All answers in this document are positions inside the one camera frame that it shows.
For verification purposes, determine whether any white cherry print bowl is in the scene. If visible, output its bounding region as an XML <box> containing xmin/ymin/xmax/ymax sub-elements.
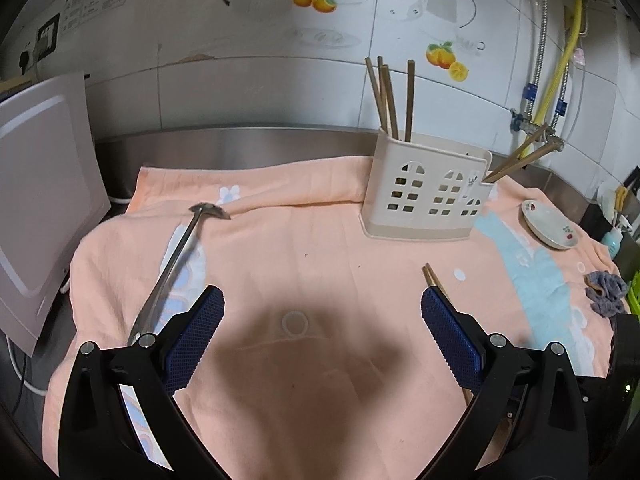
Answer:
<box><xmin>521</xmin><ymin>199</ymin><xmax>581</xmax><ymax>251</ymax></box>

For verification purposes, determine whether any clear plastic tube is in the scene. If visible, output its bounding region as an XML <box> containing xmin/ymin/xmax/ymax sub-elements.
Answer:
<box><xmin>567</xmin><ymin>52</ymin><xmax>591</xmax><ymax>141</ymax></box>

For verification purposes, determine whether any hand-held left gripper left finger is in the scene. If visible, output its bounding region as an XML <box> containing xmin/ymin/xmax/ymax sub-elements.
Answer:
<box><xmin>57</xmin><ymin>285</ymin><xmax>236</xmax><ymax>480</ymax></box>

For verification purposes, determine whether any light blue bottle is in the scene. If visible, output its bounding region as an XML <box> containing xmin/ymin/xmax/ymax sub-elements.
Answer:
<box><xmin>600</xmin><ymin>227</ymin><xmax>626</xmax><ymax>261</ymax></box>

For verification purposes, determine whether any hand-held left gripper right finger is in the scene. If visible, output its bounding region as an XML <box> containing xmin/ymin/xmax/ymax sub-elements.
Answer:
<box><xmin>420</xmin><ymin>287</ymin><xmax>591</xmax><ymax>480</ymax></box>

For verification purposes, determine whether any cream plastic utensil holder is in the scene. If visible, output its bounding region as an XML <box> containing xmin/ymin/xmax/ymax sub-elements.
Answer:
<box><xmin>361</xmin><ymin>127</ymin><xmax>500</xmax><ymax>242</ymax></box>

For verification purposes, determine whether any yellow handled brush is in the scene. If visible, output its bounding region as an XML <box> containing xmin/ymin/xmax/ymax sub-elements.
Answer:
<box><xmin>614</xmin><ymin>185</ymin><xmax>632</xmax><ymax>231</ymax></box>

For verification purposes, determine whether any long braided metal hose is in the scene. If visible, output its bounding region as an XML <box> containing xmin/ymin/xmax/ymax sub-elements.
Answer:
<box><xmin>522</xmin><ymin>0</ymin><xmax>551</xmax><ymax>131</ymax></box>

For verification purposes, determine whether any pale plastic cutting board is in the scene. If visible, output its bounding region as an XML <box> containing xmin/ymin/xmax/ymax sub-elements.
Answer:
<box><xmin>0</xmin><ymin>71</ymin><xmax>112</xmax><ymax>356</ymax></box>

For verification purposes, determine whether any metal ladle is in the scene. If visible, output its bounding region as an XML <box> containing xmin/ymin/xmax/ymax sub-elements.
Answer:
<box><xmin>127</xmin><ymin>201</ymin><xmax>232</xmax><ymax>347</ymax></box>

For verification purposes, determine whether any peach printed towel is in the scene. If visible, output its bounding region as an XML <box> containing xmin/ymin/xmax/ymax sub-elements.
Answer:
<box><xmin>42</xmin><ymin>155</ymin><xmax>626</xmax><ymax>480</ymax></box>

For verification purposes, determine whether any grey rag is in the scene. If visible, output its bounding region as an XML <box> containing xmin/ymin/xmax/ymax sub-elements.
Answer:
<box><xmin>585</xmin><ymin>270</ymin><xmax>630</xmax><ymax>318</ymax></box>

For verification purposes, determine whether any short braided metal hose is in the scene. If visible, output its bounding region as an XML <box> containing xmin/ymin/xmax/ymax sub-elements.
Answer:
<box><xmin>550</xmin><ymin>55</ymin><xmax>573</xmax><ymax>133</ymax></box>

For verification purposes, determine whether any black wall socket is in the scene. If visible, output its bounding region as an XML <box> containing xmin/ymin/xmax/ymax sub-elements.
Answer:
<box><xmin>34</xmin><ymin>12</ymin><xmax>61</xmax><ymax>58</ymax></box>

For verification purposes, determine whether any yellow gas hose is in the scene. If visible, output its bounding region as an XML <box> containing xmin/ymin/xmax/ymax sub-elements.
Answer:
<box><xmin>517</xmin><ymin>0</ymin><xmax>583</xmax><ymax>168</ymax></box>

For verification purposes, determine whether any white container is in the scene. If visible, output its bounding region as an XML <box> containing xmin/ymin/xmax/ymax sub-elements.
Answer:
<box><xmin>597</xmin><ymin>180</ymin><xmax>621</xmax><ymax>226</ymax></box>

